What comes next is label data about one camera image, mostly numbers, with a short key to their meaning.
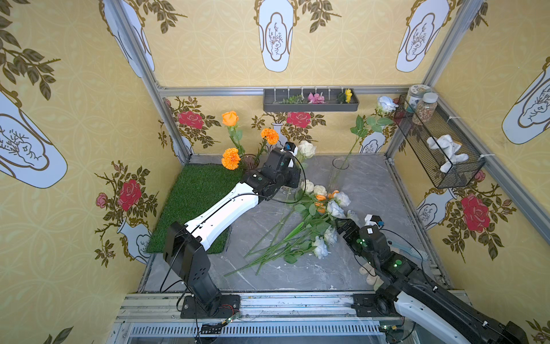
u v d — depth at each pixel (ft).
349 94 2.87
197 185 3.50
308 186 3.39
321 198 3.17
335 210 2.87
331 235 2.81
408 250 2.78
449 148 2.30
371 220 2.44
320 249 2.68
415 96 2.82
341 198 3.05
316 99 2.88
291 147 2.26
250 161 3.06
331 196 3.25
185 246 1.38
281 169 1.97
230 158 2.44
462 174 2.55
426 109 2.62
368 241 1.99
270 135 2.68
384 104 2.56
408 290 1.80
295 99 2.88
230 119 2.78
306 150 2.56
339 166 3.12
